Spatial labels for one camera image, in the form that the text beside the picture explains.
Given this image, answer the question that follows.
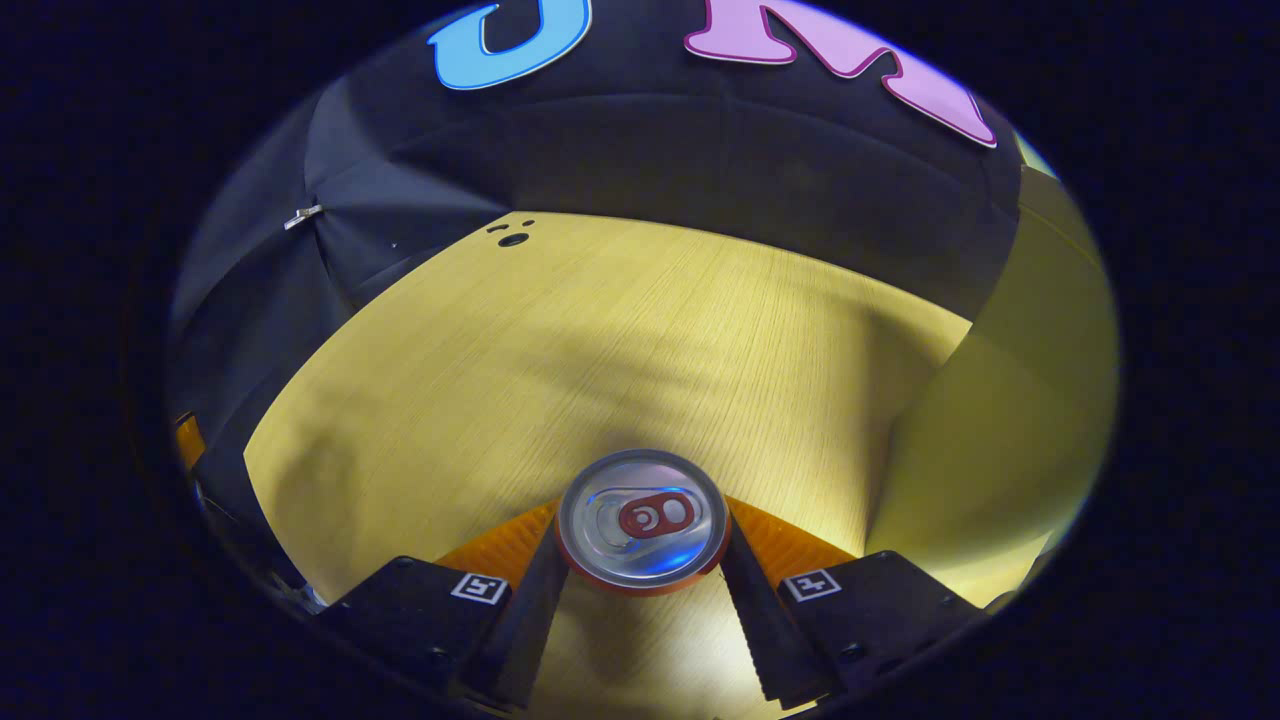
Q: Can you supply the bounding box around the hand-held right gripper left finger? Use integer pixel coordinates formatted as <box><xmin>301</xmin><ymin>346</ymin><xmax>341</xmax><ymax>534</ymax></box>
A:
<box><xmin>315</xmin><ymin>500</ymin><xmax>571</xmax><ymax>711</ymax></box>

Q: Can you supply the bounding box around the wooden desktop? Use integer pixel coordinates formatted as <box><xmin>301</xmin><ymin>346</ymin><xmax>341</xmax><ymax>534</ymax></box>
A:
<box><xmin>243</xmin><ymin>210</ymin><xmax>976</xmax><ymax>720</ymax></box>

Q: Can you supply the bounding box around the black backdrop cloth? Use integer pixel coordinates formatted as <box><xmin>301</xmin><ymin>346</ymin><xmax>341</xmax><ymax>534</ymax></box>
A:
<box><xmin>168</xmin><ymin>0</ymin><xmax>1026</xmax><ymax>601</ymax></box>

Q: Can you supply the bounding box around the pale green garbage bin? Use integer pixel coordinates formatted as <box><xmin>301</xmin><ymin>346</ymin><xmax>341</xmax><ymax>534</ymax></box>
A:
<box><xmin>868</xmin><ymin>135</ymin><xmax>1119</xmax><ymax>606</ymax></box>

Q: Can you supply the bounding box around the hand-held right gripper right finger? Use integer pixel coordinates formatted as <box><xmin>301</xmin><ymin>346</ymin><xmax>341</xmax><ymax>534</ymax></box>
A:
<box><xmin>718</xmin><ymin>497</ymin><xmax>986</xmax><ymax>706</ymax></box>

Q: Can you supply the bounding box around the red pop can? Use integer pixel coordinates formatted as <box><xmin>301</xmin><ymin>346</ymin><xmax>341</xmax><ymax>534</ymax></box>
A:
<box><xmin>555</xmin><ymin>449</ymin><xmax>732</xmax><ymax>598</ymax></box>

